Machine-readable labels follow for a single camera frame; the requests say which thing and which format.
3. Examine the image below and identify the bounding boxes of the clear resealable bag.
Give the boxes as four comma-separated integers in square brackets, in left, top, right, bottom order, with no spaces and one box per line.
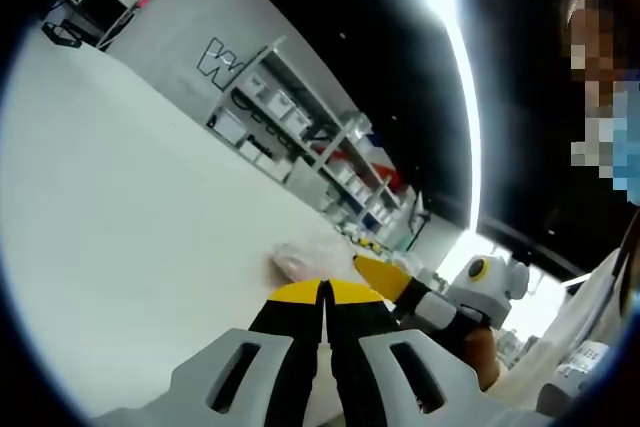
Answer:
[268,239,359,284]

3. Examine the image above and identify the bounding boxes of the grey chest-worn device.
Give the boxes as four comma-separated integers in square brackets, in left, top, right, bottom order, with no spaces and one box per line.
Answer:
[537,341,614,411]

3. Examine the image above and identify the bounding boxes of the black tripod stand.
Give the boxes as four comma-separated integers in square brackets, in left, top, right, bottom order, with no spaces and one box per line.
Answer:
[404,191,434,251]

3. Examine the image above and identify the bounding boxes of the white yellow floor robot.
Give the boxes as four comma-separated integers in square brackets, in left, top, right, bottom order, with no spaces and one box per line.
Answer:
[349,231,386,253]

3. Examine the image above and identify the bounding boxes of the large bright ceiling light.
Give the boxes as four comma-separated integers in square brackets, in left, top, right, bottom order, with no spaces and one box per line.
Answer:
[399,0,484,236]

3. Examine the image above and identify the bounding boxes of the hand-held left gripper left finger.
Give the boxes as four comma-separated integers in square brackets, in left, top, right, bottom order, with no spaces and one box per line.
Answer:
[92,279,329,427]

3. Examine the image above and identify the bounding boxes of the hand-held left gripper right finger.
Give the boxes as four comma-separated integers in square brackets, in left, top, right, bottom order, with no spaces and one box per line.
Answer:
[324,279,556,427]

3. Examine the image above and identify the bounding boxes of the grey metal shelving unit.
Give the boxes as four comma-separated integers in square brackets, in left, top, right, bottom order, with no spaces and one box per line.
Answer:
[205,35,426,248]

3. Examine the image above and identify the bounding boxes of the person in white coat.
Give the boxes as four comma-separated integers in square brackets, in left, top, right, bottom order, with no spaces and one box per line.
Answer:
[492,211,640,421]

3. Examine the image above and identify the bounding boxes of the outlined letter wall logo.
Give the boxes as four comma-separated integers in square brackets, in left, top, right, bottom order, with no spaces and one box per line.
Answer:
[197,36,239,91]

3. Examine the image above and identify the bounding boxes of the black flat device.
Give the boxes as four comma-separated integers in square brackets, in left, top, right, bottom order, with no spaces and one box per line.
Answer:
[42,20,84,51]

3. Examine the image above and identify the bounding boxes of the person's right hand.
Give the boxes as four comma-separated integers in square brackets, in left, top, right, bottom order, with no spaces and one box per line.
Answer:
[457,321,504,393]

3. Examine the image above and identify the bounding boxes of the black monitor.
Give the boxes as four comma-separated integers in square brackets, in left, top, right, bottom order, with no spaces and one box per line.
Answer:
[79,0,129,28]

